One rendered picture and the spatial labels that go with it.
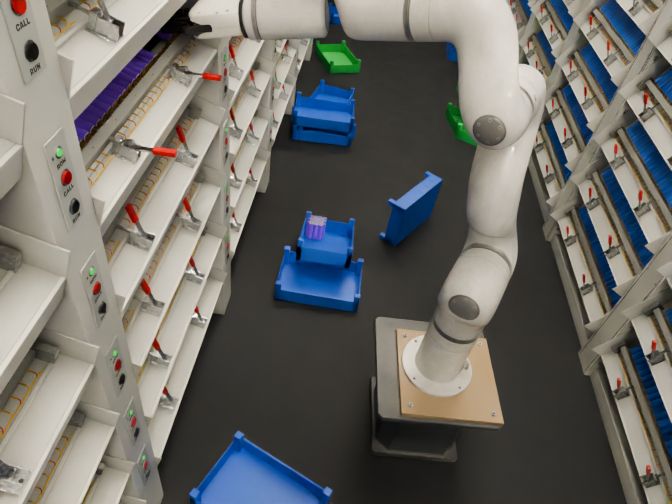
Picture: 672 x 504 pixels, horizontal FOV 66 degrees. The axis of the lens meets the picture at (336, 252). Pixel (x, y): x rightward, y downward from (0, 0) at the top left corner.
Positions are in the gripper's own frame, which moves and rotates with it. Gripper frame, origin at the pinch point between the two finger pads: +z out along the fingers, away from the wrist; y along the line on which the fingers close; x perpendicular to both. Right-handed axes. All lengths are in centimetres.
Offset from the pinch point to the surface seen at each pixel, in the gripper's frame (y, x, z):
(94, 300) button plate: 60, 17, -4
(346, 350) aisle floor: 0, 109, -29
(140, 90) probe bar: 23.6, 3.5, -1.4
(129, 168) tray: 40.5, 8.1, -4.7
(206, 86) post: -6.7, 17.2, -0.9
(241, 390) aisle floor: 21, 102, 2
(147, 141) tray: 32.7, 8.1, -4.6
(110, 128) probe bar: 36.4, 3.5, -1.5
